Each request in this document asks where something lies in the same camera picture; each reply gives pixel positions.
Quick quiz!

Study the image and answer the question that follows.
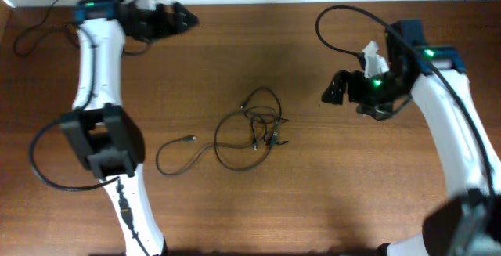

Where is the black usb cable thin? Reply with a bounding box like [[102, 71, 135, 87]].
[[240, 86, 289, 150]]

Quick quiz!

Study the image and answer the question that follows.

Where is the black cable short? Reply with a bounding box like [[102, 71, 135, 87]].
[[13, 0, 152, 59]]

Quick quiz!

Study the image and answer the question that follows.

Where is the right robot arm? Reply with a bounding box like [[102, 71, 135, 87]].
[[321, 20, 500, 255]]

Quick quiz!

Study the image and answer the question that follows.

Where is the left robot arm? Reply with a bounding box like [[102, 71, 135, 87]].
[[59, 0, 200, 255]]

